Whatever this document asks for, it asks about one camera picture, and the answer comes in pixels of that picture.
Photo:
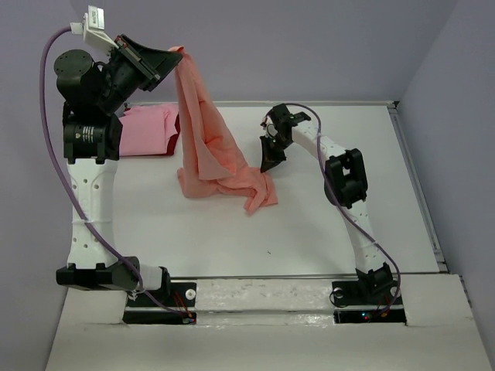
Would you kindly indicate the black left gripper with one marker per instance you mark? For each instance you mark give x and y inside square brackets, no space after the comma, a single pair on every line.
[148,62]

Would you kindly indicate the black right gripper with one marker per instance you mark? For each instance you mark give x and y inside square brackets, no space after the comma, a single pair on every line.
[269,159]

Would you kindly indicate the salmon orange t-shirt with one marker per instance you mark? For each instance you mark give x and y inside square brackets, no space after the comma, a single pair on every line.
[212,161]

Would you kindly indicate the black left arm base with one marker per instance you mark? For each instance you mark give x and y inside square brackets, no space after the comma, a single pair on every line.
[177,308]

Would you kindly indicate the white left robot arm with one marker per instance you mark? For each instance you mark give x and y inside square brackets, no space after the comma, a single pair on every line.
[93,92]

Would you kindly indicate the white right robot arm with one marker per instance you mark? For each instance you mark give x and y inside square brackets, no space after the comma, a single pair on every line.
[378,281]

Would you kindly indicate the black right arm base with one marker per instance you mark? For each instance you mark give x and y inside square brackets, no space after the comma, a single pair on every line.
[352,306]

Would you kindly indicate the folded pink t-shirt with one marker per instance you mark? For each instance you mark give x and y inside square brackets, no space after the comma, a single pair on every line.
[145,129]

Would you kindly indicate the white foam front panel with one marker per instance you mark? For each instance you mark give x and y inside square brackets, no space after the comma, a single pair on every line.
[287,324]

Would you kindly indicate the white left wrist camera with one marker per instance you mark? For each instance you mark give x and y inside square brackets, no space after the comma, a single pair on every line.
[92,30]

